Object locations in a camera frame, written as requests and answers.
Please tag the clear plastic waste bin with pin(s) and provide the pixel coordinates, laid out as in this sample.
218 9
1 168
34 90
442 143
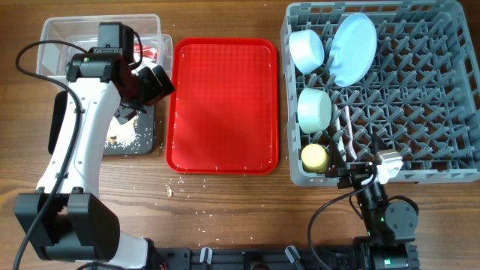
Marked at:
82 31

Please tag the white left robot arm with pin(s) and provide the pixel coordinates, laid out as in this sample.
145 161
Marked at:
64 219

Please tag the green bowl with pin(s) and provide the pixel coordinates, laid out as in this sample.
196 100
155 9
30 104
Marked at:
314 110

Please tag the black food waste tray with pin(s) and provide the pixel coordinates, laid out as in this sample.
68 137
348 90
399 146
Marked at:
123 115

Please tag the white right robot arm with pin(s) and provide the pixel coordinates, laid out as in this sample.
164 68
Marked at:
390 221

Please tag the white plastic fork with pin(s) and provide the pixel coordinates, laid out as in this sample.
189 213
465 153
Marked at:
350 132

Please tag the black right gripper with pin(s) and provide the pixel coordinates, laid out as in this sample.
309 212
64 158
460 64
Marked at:
339 169

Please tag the red snack wrapper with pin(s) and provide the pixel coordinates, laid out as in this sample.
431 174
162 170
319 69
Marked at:
146 51

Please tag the red serving tray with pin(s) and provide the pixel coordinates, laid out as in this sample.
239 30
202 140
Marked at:
223 114

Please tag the light blue bowl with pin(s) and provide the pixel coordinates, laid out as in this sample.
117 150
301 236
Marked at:
306 50

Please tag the rice and food leftovers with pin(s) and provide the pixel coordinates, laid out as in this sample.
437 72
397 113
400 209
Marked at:
129 134

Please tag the white plastic spoon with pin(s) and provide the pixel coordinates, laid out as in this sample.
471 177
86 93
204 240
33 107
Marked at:
337 124

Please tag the light blue plate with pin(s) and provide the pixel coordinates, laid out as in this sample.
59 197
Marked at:
353 49

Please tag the food scrap on table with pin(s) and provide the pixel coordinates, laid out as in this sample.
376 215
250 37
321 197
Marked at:
169 191

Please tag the grey dishwasher rack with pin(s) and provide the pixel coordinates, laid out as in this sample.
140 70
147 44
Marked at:
420 96

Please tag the yellow cup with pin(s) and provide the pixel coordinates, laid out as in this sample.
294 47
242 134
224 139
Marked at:
314 158

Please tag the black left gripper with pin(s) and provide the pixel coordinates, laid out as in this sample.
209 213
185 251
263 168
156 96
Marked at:
156 91

